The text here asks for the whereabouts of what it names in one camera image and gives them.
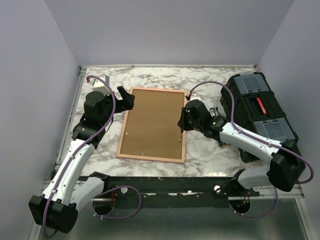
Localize pink picture frame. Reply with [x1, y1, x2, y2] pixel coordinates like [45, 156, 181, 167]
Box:
[116, 86, 187, 164]

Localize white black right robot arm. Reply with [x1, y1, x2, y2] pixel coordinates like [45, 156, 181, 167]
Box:
[177, 99, 306, 196]

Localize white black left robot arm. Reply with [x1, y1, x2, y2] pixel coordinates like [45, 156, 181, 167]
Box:
[28, 86, 135, 239]

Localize silver ratchet wrench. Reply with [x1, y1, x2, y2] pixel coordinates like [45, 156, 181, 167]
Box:
[209, 106, 221, 117]

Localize black plastic toolbox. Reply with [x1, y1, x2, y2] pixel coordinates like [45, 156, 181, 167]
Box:
[219, 72, 306, 163]

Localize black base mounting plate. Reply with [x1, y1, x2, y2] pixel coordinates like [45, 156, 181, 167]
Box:
[94, 175, 259, 209]

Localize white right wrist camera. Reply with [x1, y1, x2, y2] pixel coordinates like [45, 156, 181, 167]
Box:
[185, 93, 201, 101]

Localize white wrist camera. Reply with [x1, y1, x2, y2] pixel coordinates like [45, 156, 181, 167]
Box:
[185, 93, 201, 101]
[87, 74, 110, 95]

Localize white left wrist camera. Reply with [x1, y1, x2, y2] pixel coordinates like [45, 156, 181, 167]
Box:
[87, 74, 110, 95]

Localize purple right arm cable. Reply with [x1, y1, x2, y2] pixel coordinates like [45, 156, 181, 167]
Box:
[188, 81, 315, 218]

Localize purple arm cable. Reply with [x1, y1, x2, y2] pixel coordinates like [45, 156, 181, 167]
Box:
[41, 74, 142, 238]
[188, 81, 315, 218]

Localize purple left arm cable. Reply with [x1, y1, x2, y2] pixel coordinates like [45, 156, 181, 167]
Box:
[41, 74, 142, 238]

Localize aluminium extrusion rail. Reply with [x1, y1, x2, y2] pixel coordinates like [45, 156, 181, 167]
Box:
[38, 177, 305, 202]

